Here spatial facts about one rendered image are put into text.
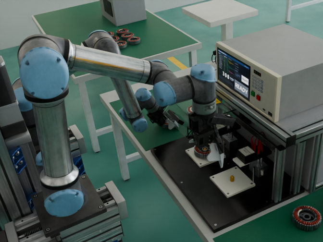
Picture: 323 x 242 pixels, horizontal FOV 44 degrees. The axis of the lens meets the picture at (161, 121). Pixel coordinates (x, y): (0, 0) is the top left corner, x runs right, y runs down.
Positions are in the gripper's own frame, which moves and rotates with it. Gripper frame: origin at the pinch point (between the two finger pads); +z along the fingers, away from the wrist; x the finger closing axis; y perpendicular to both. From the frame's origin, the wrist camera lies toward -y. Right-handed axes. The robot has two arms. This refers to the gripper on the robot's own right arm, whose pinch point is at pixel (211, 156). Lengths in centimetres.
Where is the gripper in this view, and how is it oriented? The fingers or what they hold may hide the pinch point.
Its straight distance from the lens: 142.3
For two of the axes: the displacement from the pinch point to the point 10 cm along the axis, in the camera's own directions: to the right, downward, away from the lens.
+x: 4.7, 4.5, -7.6
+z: 0.9, 8.3, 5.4
